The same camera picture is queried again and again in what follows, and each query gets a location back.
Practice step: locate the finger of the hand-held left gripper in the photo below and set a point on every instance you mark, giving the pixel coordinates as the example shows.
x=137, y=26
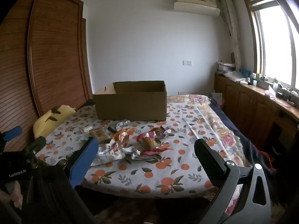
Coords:
x=12, y=132
x=35, y=145

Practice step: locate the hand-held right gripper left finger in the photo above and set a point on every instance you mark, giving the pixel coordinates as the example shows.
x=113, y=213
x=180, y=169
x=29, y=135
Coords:
x=84, y=162

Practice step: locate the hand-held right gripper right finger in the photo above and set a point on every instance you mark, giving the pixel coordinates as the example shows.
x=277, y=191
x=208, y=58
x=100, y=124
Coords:
x=209, y=163

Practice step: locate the orange white snack bag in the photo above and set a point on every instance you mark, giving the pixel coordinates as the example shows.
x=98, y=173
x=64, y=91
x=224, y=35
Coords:
x=122, y=138

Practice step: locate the brown cardboard box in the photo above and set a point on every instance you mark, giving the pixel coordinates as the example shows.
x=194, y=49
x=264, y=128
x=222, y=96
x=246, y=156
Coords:
x=130, y=107

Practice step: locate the person's left hand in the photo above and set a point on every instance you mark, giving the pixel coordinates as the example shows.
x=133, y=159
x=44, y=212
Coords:
x=14, y=194

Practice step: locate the yellow plush pillow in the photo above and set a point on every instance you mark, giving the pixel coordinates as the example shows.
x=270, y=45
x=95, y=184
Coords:
x=46, y=121

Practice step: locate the white crumpled wrapper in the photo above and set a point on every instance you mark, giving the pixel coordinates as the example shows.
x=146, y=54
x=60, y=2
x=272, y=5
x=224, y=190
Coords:
x=112, y=155

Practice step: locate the brown cracker packet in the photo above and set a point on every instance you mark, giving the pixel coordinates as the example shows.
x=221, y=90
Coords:
x=99, y=134

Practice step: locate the small white packet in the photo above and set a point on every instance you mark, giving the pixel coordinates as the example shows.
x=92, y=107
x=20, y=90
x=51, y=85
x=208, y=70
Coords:
x=87, y=129

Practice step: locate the floral blanket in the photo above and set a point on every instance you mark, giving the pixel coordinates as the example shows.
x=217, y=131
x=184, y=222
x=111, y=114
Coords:
x=224, y=130

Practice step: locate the dark blue blanket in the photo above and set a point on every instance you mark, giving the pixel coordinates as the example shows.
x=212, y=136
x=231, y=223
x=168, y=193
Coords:
x=247, y=144

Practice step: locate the small black item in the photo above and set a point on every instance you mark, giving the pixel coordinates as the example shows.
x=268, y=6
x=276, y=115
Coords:
x=112, y=129

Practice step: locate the orange print bedsheet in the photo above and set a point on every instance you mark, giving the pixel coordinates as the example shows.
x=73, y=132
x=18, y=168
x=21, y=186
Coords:
x=163, y=175

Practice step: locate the silver crumpled wrapper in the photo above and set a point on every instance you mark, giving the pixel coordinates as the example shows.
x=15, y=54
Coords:
x=170, y=131

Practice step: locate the silver foil wrapper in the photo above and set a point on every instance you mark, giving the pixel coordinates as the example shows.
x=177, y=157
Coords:
x=123, y=123

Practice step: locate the brown bun in clear wrapper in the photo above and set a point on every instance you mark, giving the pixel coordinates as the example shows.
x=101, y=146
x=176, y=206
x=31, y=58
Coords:
x=149, y=142

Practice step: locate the red foil snack bag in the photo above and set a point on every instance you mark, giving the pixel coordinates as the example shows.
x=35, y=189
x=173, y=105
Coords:
x=150, y=134

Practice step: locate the low wooden cabinet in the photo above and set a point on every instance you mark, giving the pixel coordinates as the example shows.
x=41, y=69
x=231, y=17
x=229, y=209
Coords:
x=247, y=107

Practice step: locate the wooden wardrobe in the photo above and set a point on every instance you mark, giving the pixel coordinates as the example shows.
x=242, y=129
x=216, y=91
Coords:
x=53, y=51

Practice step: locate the clear plastic bags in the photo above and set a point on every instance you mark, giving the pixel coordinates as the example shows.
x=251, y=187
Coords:
x=236, y=75

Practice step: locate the tissue pack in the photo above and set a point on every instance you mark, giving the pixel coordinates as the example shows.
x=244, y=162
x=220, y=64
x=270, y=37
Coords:
x=270, y=91

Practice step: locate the stack of small boxes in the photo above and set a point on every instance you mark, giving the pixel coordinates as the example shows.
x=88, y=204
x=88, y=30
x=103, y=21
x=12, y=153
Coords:
x=225, y=66

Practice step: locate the row of blue bottles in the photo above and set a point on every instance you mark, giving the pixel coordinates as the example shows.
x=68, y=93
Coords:
x=245, y=71

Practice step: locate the green bottle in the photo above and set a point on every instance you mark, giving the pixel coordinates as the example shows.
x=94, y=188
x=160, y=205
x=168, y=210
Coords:
x=275, y=82

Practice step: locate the window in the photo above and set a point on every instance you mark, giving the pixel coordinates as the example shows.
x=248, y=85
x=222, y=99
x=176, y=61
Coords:
x=273, y=39

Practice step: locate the pale curtain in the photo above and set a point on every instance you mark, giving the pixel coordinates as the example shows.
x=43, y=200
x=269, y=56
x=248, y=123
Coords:
x=231, y=23

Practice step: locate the white wall switch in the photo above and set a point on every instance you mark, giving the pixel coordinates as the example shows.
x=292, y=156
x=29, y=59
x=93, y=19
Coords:
x=187, y=62

